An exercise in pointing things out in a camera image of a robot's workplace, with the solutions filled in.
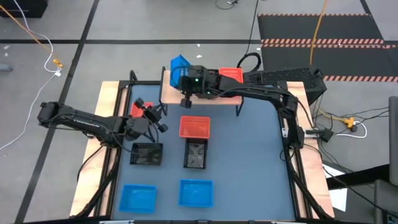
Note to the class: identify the wooden table side board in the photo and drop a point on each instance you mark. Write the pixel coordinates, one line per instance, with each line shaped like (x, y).
(105, 102)
(321, 193)

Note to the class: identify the black desk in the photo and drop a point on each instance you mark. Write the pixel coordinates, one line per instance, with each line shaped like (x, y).
(357, 177)

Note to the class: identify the blue slotted plastic basket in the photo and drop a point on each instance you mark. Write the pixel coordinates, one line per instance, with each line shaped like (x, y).
(196, 193)
(177, 70)
(137, 199)

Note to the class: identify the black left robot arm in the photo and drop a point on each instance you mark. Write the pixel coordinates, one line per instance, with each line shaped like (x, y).
(81, 119)

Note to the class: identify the black metal table frame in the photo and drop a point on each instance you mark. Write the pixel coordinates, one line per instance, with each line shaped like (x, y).
(143, 82)

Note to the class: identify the yellow power splitter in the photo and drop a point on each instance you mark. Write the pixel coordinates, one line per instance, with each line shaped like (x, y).
(349, 122)

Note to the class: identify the orange slotted plastic basket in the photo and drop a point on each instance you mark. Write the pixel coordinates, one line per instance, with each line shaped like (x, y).
(194, 127)
(136, 111)
(231, 72)

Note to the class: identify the black slotted plastic basket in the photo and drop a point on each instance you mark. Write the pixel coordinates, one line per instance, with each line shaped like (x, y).
(196, 154)
(214, 72)
(146, 154)

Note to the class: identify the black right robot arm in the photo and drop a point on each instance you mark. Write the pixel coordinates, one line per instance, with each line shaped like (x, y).
(258, 90)

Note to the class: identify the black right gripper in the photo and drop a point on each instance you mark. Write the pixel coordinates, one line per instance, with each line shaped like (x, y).
(199, 85)

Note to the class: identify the black perforated computer tower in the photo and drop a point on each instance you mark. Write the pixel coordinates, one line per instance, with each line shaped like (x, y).
(295, 74)

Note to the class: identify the grey upright panel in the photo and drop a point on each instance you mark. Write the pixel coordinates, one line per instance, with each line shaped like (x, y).
(393, 137)

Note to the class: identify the white paper sheet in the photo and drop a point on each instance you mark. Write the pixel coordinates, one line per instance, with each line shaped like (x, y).
(339, 199)

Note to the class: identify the small grey floor object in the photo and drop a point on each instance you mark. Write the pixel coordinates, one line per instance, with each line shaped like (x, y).
(4, 67)

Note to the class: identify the black box on floor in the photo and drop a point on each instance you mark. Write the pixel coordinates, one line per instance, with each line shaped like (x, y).
(21, 7)

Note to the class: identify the wooden shelf with black legs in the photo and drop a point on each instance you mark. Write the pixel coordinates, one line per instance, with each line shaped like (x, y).
(174, 98)

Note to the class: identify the black clamp-mounted device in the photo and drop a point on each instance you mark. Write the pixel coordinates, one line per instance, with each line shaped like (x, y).
(323, 134)

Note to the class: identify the black hazard-striped floor mat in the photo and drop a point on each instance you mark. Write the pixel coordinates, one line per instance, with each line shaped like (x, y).
(286, 28)
(357, 62)

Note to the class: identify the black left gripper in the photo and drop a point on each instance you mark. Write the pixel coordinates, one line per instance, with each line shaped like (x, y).
(152, 114)

